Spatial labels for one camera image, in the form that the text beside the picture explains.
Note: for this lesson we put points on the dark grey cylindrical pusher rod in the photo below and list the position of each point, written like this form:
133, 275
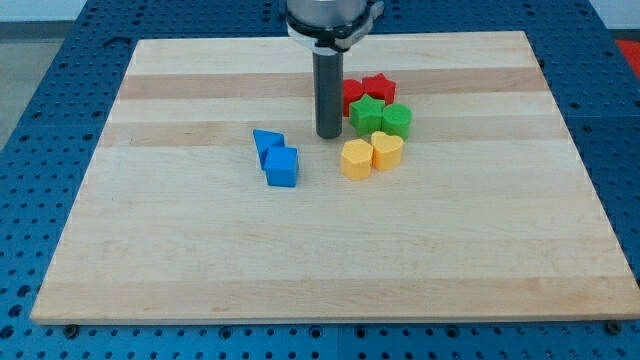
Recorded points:
328, 92

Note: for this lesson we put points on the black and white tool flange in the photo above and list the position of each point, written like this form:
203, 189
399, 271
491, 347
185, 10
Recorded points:
328, 27

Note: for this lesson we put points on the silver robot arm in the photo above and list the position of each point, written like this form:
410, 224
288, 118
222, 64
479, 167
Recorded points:
329, 28

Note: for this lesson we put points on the red circle block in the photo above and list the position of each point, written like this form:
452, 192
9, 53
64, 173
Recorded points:
352, 90

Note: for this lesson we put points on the red star block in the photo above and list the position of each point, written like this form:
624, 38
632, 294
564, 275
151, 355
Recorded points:
380, 87

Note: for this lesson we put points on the green star block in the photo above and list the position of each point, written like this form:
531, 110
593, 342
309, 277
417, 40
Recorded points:
365, 114

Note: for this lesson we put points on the green circle block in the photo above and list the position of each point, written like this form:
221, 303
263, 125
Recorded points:
396, 120

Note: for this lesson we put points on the yellow pentagon block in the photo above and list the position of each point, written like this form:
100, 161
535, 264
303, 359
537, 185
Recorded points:
356, 159

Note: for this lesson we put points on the blue triangle block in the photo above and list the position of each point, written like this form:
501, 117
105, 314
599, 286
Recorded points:
264, 140

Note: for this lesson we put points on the yellow heart block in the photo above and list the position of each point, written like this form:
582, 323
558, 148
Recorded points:
388, 150

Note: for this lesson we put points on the blue cube block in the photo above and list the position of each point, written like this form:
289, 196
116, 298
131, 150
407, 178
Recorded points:
281, 166

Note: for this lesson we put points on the wooden board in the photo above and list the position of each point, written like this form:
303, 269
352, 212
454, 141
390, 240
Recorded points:
490, 217

